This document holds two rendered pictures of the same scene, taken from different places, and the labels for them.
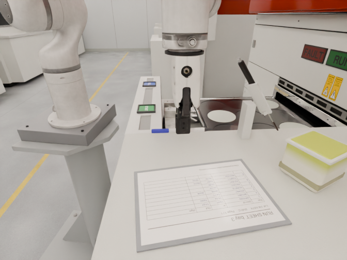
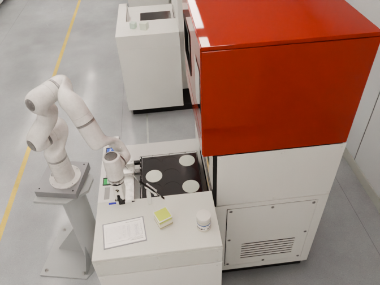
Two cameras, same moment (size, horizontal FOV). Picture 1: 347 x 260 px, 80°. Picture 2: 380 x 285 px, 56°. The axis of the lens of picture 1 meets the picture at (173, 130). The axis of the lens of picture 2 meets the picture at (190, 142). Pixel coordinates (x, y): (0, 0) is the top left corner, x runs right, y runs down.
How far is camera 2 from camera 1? 1.52 m
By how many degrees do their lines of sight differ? 13
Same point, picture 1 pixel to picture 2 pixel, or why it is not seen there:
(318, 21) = not seen: hidden behind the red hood
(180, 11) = (111, 177)
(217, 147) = (136, 210)
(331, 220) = (159, 238)
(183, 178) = (119, 226)
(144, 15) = not seen: outside the picture
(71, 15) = (60, 135)
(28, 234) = (30, 246)
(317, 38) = not seen: hidden behind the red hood
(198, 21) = (118, 178)
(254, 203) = (139, 234)
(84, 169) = (74, 207)
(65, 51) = (59, 153)
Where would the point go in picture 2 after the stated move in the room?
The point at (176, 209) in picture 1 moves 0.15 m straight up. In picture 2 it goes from (115, 238) to (109, 219)
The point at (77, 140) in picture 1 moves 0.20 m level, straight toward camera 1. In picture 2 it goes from (70, 196) to (81, 219)
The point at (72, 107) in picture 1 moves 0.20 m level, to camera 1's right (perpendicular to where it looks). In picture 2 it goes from (65, 177) to (98, 175)
